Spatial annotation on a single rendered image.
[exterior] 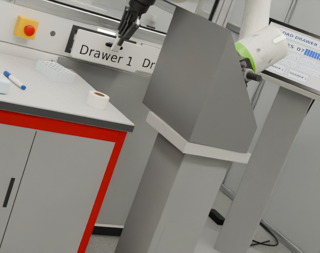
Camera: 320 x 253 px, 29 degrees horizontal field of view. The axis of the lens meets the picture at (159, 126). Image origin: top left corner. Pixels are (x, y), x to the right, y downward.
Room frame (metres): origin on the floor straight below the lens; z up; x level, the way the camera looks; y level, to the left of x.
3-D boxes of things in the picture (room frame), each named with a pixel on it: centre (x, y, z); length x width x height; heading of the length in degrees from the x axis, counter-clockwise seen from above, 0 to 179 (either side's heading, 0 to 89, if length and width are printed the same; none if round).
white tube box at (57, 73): (2.14, 0.42, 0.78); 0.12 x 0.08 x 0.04; 49
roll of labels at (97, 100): (1.96, 0.22, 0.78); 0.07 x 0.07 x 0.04
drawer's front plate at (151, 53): (2.62, 0.07, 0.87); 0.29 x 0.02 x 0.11; 124
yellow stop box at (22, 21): (2.25, 0.59, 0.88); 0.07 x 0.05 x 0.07; 124
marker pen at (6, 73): (1.87, 0.48, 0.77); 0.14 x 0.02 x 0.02; 44
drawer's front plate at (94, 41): (2.40, 0.30, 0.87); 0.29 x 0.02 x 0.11; 124
